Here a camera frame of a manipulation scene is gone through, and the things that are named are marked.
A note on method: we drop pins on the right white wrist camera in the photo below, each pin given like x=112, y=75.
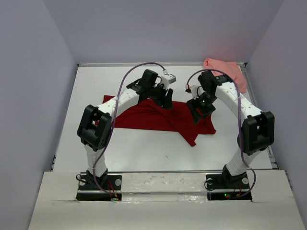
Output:
x=195, y=90

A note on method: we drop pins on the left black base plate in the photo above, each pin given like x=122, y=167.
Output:
x=88, y=190

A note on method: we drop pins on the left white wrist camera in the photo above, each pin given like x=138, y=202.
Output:
x=167, y=79

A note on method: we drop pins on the red t shirt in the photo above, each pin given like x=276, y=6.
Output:
x=148, y=116

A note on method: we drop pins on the aluminium rail right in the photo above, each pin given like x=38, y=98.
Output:
x=244, y=71

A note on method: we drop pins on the aluminium rail back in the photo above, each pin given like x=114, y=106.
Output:
x=134, y=64

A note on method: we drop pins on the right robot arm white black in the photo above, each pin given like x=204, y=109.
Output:
x=255, y=127

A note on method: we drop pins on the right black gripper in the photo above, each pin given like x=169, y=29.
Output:
x=194, y=104

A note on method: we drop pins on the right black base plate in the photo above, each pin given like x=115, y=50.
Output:
x=221, y=187

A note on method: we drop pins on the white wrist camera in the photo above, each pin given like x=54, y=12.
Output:
x=167, y=79
x=195, y=90

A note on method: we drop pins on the pink t shirt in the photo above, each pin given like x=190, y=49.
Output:
x=230, y=68

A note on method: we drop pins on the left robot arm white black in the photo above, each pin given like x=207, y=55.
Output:
x=98, y=122

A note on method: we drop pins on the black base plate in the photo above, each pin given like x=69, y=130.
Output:
x=221, y=187
x=88, y=190

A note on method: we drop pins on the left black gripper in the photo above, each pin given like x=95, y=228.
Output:
x=165, y=102

